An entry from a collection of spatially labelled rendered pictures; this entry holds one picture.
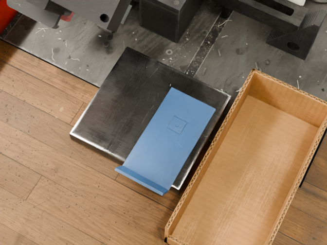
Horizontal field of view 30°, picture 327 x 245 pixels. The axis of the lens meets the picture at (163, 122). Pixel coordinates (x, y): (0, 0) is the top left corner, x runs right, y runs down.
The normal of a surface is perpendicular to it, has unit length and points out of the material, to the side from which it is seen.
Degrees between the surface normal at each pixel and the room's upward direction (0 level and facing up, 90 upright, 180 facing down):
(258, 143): 0
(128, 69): 0
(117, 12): 91
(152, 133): 0
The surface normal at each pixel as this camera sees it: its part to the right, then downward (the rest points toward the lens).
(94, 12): -0.22, 0.04
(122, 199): 0.01, -0.43
